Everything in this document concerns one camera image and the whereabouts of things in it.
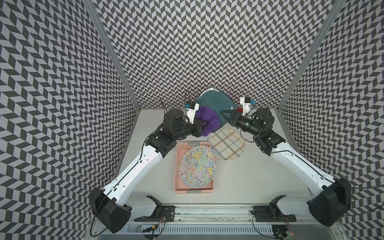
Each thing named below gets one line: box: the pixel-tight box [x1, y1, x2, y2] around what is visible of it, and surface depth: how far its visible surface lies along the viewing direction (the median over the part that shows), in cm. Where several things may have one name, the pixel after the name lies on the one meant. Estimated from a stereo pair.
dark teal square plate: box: [195, 85, 237, 128], surface depth 69 cm
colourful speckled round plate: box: [179, 145, 219, 189], surface depth 86 cm
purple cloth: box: [194, 106, 221, 137], surface depth 67 cm
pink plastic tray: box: [174, 141, 215, 194], surface depth 86 cm
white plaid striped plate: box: [207, 128, 246, 161], surface depth 100 cm
